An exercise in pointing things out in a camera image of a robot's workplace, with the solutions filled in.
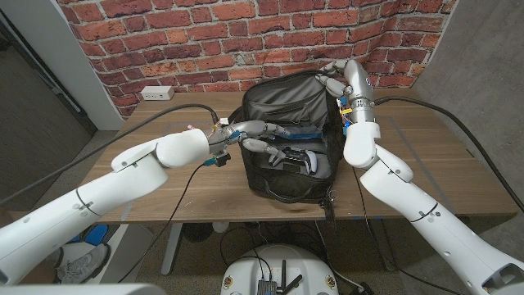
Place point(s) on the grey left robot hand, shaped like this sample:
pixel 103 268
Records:
pixel 254 129

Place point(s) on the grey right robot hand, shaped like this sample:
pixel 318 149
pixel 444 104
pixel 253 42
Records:
pixel 356 82

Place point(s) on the white game controller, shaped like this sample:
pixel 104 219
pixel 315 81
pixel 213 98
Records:
pixel 301 160

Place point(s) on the black backpack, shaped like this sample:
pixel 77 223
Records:
pixel 286 180

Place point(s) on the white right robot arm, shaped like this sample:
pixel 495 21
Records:
pixel 409 196

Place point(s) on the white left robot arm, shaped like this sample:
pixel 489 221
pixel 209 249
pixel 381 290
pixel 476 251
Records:
pixel 102 192

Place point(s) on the blue packet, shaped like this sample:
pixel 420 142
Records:
pixel 305 132

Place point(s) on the white power strip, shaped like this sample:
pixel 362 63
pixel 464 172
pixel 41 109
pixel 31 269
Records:
pixel 156 93

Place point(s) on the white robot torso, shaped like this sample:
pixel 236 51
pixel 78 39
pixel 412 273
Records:
pixel 282 262

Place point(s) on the white table leg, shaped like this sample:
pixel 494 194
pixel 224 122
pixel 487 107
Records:
pixel 172 246

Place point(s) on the grey table leg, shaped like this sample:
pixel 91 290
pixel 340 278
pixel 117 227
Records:
pixel 387 254

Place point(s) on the grey sneaker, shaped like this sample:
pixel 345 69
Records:
pixel 82 264

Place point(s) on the brick wall print backdrop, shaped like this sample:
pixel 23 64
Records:
pixel 245 41

